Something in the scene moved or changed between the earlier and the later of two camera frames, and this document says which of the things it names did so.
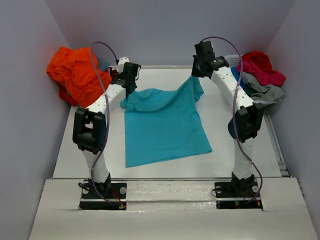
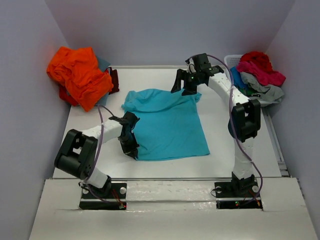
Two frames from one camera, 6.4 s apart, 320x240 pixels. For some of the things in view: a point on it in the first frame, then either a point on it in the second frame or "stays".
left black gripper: [119, 76] → [131, 150]
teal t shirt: [164, 122] stays
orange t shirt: [74, 70] stays
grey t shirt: [269, 94] stays
